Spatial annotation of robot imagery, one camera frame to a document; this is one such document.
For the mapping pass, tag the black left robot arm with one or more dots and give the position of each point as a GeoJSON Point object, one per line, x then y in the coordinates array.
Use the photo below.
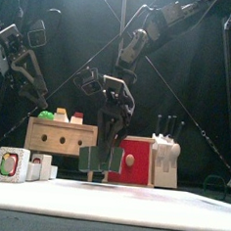
{"type": "Point", "coordinates": [15, 1]}

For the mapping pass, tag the vertical metal frame pole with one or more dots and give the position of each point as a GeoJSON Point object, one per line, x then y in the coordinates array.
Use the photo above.
{"type": "Point", "coordinates": [122, 23]}

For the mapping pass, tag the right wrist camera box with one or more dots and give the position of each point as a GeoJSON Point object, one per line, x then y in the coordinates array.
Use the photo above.
{"type": "Point", "coordinates": [90, 82]}

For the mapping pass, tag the green toy sushi roll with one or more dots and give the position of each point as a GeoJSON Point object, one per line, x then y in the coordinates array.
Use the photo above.
{"type": "Point", "coordinates": [90, 158]}

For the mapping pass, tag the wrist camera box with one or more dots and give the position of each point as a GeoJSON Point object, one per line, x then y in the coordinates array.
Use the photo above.
{"type": "Point", "coordinates": [90, 82]}
{"type": "Point", "coordinates": [37, 34]}

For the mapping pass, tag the yellow topped toy nigiri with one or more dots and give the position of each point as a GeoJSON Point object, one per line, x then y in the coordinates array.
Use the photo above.
{"type": "Point", "coordinates": [61, 115]}

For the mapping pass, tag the black frame bar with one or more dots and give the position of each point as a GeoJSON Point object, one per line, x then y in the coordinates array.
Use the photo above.
{"type": "Point", "coordinates": [227, 64]}

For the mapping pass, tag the red topped toy nigiri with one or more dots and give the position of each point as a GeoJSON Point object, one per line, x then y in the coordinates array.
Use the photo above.
{"type": "Point", "coordinates": [77, 118]}

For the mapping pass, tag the small toy sushi slice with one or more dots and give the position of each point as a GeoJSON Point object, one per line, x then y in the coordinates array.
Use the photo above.
{"type": "Point", "coordinates": [44, 166]}

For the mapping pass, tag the white cutting board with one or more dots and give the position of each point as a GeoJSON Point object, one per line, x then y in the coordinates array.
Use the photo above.
{"type": "Point", "coordinates": [114, 202]}

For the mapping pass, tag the small white toy block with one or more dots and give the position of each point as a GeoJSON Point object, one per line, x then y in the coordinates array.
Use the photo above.
{"type": "Point", "coordinates": [53, 172]}
{"type": "Point", "coordinates": [33, 172]}

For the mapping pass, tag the large speckled toy sushi slice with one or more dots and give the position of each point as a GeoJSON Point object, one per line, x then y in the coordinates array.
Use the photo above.
{"type": "Point", "coordinates": [9, 164]}

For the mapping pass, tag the white wooden utensil block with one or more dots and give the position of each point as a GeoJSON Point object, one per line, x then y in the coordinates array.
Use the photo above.
{"type": "Point", "coordinates": [165, 170]}

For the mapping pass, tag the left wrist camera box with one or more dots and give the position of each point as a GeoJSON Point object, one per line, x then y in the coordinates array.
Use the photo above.
{"type": "Point", "coordinates": [37, 34]}

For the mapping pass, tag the red wooden box with knob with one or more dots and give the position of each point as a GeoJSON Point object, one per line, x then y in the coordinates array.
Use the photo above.
{"type": "Point", "coordinates": [138, 168]}

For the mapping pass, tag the wooden stand with holes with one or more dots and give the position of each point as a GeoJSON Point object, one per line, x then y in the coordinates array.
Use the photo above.
{"type": "Point", "coordinates": [60, 137]}

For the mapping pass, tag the green toy sushi piece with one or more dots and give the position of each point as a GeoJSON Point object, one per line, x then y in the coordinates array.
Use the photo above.
{"type": "Point", "coordinates": [46, 115]}

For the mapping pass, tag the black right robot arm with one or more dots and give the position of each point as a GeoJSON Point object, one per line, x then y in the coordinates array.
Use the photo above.
{"type": "Point", "coordinates": [161, 19]}

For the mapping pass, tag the diagonal metal brace rod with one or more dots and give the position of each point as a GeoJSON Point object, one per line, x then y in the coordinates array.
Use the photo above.
{"type": "Point", "coordinates": [186, 111]}
{"type": "Point", "coordinates": [74, 75]}

